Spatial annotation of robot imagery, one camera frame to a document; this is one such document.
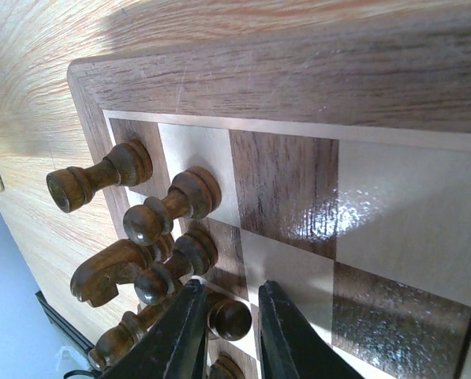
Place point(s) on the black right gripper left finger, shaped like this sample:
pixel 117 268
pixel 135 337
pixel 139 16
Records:
pixel 176 346

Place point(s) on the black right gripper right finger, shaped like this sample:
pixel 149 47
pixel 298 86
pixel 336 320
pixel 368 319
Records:
pixel 289 346

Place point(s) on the dark pawn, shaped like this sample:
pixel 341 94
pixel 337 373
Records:
pixel 194 254
pixel 225 367
pixel 228 319
pixel 193 194

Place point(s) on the dark bishop on board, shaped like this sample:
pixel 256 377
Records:
pixel 116 342

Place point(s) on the dark knight on board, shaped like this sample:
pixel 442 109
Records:
pixel 97 279

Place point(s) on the dark rook on board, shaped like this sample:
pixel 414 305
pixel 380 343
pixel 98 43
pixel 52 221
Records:
pixel 127 164

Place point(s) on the wooden chess board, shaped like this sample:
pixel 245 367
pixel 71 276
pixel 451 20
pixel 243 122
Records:
pixel 343 153

